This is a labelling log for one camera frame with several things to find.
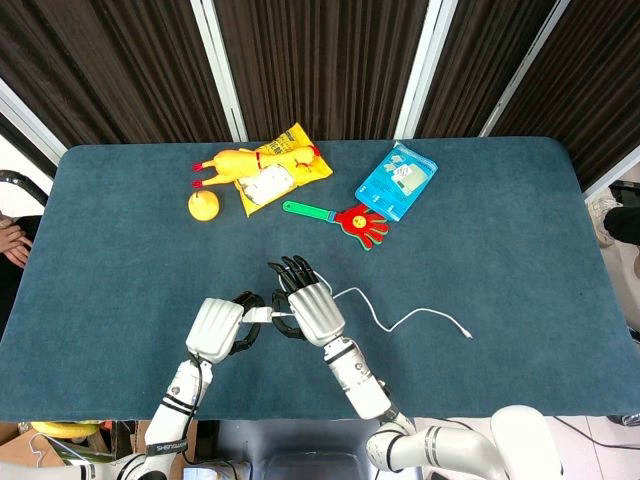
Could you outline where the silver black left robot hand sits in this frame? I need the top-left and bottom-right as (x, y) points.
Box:
(184, 291), (269, 365)

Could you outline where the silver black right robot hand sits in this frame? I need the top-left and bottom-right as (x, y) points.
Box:
(267, 254), (347, 349)

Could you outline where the white charging cable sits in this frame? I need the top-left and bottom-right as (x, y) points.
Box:
(269, 274), (475, 342)

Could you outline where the red green hand clapper toy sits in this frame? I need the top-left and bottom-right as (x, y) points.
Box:
(282, 199), (391, 250)

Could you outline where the bystander bare hand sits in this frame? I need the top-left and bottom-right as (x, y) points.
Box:
(0, 214), (34, 269)

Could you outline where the blue-green velvet table cover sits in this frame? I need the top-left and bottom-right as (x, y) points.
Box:
(0, 137), (640, 423)

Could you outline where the yellow snack bag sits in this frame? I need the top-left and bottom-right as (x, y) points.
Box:
(233, 122), (335, 218)

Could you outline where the grey robot torso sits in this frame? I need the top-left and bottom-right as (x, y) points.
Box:
(214, 419), (377, 480)

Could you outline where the blue plastic product package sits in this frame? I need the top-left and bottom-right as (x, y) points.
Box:
(354, 141), (440, 223)

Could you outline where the yellow rubber chicken toy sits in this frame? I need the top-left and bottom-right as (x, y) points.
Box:
(192, 145), (321, 189)

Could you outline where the yellow plastic object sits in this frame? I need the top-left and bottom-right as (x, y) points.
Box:
(30, 420), (104, 442)

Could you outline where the bystander black clothing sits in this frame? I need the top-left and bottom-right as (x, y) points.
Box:
(0, 214), (44, 341)

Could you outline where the brown cardboard box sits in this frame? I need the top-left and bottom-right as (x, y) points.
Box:
(0, 422), (121, 469)

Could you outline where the black curved tube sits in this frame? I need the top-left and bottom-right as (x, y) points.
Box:
(0, 169), (50, 207)

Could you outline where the dark brown curtain panel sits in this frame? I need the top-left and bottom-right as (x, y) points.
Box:
(0, 0), (236, 149)
(492, 0), (640, 192)
(414, 0), (559, 139)
(212, 0), (431, 143)

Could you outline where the white sneaker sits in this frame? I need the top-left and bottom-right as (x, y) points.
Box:
(585, 196), (624, 249)

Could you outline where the black trouser leg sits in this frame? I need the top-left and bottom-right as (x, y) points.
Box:
(603, 204), (640, 247)

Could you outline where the white screen frame post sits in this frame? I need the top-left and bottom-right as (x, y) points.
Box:
(0, 77), (68, 179)
(582, 144), (640, 199)
(393, 0), (466, 141)
(478, 0), (571, 138)
(189, 0), (250, 143)

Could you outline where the black floor cable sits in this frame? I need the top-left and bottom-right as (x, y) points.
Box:
(552, 415), (640, 452)

